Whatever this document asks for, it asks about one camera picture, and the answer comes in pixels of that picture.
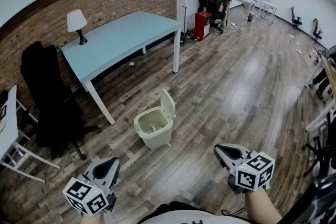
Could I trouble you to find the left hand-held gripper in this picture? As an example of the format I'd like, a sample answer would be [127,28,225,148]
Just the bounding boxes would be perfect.
[62,156,121,216]

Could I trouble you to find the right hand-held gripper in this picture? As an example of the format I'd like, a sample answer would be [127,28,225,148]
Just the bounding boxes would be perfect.
[214,143,276,195]

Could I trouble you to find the cream plastic trash bin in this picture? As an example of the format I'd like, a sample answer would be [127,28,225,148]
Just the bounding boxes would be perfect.
[133,106,174,151]

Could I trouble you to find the white plastic container lid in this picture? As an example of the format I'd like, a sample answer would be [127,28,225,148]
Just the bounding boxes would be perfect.
[160,89,176,122]

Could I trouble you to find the person's left forearm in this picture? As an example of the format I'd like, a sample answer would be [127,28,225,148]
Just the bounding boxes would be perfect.
[80,214,106,224]

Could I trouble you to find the person's right forearm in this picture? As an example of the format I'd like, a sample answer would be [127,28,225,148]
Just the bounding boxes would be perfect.
[244,187,283,224]

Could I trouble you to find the person's white shirt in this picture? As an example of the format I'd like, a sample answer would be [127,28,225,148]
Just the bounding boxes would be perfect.
[139,203,253,224]

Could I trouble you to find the black office chair with jacket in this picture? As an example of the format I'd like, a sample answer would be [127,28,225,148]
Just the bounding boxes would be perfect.
[20,40,102,161]

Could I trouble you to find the black chair base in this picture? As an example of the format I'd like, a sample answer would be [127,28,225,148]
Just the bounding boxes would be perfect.
[301,135,336,179]

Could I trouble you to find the person's camouflage sleeve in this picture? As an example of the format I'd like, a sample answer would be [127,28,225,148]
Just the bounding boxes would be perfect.
[277,173,336,224]

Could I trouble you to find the black box on desk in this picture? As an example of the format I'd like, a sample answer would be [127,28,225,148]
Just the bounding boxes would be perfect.
[0,89,9,121]

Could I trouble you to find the light blue table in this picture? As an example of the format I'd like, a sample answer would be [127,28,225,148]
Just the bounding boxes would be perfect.
[60,10,182,126]

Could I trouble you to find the red cabinet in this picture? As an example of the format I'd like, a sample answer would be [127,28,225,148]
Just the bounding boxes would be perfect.
[193,11,213,41]

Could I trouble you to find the thin metal floor stand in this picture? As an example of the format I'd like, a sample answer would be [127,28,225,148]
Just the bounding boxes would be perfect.
[180,6,188,47]

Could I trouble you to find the white shade table lamp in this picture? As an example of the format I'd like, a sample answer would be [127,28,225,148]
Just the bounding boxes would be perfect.
[66,9,88,46]

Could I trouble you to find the black and yellow chair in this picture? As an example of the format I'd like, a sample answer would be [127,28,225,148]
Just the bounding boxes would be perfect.
[312,18,323,40]

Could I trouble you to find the small white table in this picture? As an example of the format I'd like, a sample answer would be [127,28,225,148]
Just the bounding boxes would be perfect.
[258,0,278,25]

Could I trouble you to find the long white table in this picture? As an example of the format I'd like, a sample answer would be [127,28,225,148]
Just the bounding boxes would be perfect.
[230,0,257,27]

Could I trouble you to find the thin black cable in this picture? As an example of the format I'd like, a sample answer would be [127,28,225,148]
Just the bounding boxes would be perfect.
[221,206,248,219]

